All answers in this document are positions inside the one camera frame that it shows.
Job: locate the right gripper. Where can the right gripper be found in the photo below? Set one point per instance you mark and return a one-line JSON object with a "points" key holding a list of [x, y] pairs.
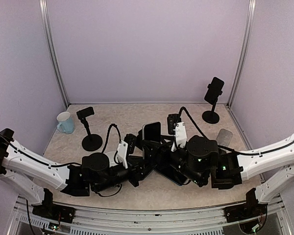
{"points": [[163, 152]]}

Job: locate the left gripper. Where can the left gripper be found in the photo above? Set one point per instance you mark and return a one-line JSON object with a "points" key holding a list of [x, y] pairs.
{"points": [[135, 167]]}

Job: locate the silver-edged black smartphone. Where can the silver-edged black smartphone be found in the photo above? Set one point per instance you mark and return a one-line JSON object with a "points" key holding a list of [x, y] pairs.
{"points": [[151, 137]]}

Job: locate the black pole phone stand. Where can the black pole phone stand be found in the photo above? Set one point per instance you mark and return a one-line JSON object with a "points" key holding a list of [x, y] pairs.
{"points": [[211, 116], [91, 142]]}

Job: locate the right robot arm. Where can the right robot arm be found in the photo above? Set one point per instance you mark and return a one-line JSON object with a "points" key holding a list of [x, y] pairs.
{"points": [[203, 161]]}

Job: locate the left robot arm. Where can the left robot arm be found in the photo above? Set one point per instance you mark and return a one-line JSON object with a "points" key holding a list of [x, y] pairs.
{"points": [[96, 172]]}

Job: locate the black folding phone stand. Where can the black folding phone stand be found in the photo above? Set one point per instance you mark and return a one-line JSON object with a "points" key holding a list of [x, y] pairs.
{"points": [[139, 139]]}

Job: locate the blue-edged black smartphone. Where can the blue-edged black smartphone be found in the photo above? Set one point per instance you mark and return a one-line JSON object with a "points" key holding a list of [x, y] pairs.
{"points": [[173, 174]]}

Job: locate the white ceramic bowl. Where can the white ceramic bowl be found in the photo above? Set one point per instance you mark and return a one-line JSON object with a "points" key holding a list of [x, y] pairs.
{"points": [[110, 156]]}

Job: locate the light blue mug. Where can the light blue mug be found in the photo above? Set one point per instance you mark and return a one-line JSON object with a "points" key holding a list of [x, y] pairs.
{"points": [[65, 123]]}

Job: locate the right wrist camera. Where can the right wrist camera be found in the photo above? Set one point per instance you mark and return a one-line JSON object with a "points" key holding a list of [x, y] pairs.
{"points": [[172, 121]]}

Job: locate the round-base plate phone stand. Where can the round-base plate phone stand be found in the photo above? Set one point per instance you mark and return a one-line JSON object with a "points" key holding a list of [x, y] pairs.
{"points": [[224, 137]]}

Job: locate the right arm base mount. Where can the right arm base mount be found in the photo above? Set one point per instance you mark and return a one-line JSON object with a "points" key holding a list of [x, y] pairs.
{"points": [[251, 208]]}

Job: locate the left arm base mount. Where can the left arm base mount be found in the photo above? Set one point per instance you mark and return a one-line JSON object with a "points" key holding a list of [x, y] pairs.
{"points": [[48, 209]]}

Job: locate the right aluminium frame post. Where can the right aluminium frame post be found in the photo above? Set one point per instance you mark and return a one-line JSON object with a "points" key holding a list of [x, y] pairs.
{"points": [[243, 52]]}

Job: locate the aluminium frame post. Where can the aluminium frame post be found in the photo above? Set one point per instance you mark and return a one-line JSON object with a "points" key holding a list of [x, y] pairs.
{"points": [[52, 52], [243, 52]]}

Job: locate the left aluminium frame post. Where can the left aluminium frame post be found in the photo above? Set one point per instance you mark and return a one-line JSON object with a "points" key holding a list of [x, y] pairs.
{"points": [[52, 52]]}

